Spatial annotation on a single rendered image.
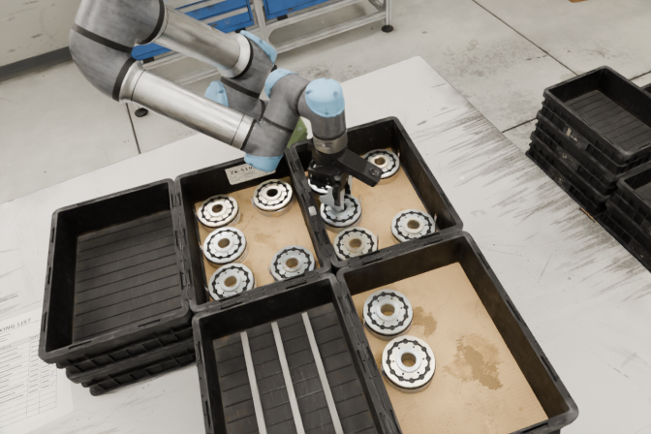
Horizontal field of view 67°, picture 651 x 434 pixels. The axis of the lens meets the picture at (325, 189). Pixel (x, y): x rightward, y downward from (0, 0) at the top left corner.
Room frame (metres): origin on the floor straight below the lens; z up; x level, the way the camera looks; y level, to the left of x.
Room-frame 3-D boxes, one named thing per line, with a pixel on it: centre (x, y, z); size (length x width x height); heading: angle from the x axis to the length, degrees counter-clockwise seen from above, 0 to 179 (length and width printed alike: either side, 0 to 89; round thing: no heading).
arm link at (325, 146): (0.78, -0.03, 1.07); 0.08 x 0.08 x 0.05
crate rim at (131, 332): (0.65, 0.49, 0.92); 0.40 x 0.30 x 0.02; 10
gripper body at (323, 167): (0.79, -0.02, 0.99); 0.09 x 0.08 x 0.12; 63
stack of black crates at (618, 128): (1.24, -1.05, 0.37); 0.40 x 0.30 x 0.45; 18
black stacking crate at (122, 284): (0.65, 0.49, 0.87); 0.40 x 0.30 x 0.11; 10
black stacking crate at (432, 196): (0.76, -0.10, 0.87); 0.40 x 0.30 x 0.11; 10
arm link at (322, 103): (0.79, -0.02, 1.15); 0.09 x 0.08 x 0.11; 41
